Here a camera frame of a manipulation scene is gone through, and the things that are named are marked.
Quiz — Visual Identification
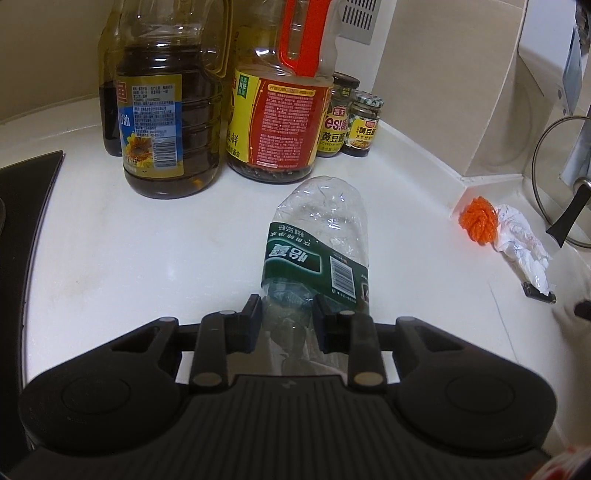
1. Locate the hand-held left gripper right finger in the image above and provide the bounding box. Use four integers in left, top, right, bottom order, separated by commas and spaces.
314, 294, 467, 389

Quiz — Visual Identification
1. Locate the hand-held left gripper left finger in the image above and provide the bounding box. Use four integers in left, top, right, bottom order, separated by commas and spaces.
108, 294, 264, 389

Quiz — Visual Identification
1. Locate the crushed plastic bottle green label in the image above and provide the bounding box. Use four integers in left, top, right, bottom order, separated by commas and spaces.
257, 174, 373, 385

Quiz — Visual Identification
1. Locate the small black object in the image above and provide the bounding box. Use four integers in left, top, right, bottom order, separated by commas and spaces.
521, 281, 558, 306

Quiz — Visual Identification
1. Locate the crumpled white paper bag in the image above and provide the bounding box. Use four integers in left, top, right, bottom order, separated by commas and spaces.
491, 204, 553, 295

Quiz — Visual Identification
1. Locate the orange foam net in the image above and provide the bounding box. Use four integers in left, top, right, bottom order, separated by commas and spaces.
458, 195, 500, 246

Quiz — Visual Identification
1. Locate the printed clothing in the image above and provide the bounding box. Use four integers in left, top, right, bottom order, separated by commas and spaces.
539, 442, 591, 480

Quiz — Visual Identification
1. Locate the sauce jar dark lid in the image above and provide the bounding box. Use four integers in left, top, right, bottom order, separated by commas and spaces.
318, 71, 362, 158

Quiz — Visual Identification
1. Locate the small jar checkered lid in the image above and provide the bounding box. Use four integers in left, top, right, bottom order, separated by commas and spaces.
344, 90, 385, 158

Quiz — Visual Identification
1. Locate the oil bottle blue label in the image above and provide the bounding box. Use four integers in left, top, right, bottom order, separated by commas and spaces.
115, 0, 223, 200

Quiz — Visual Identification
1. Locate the black stove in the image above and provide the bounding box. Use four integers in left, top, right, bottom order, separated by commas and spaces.
0, 149, 65, 374

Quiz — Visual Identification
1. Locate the dark sauce bottle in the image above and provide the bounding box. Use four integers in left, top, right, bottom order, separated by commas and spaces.
98, 0, 125, 158

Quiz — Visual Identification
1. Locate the glass pot lid black handle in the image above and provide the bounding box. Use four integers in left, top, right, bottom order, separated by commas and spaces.
530, 114, 591, 251

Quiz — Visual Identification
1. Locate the red-handled oil bottle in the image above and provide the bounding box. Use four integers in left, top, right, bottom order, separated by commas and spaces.
225, 0, 336, 185

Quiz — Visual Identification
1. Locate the blue white wall appliance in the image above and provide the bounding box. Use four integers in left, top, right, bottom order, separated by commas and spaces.
555, 25, 587, 114

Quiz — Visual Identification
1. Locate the wall vent grille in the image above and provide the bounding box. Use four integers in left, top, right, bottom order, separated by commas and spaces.
338, 0, 382, 45

